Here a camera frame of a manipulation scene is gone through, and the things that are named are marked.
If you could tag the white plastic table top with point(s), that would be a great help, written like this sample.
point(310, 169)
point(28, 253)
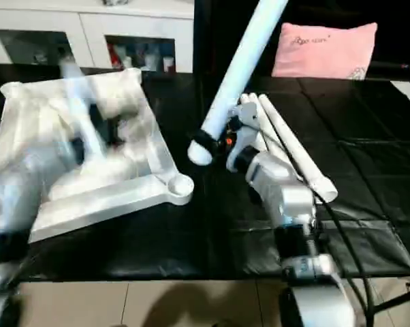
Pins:
point(123, 187)

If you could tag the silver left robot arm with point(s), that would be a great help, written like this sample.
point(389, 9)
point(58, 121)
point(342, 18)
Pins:
point(21, 191)

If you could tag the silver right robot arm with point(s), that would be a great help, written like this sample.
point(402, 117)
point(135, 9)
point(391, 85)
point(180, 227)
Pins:
point(293, 204)

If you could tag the red bottle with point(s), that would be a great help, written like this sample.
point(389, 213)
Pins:
point(114, 58)

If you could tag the black work mat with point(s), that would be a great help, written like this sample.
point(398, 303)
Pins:
point(191, 238)

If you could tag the white glass-door cabinet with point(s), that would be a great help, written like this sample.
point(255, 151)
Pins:
point(55, 20)

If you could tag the dark patterned ornament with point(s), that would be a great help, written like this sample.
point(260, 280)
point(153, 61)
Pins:
point(115, 2)

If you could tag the pink pillow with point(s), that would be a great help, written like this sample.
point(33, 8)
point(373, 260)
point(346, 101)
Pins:
point(324, 51)

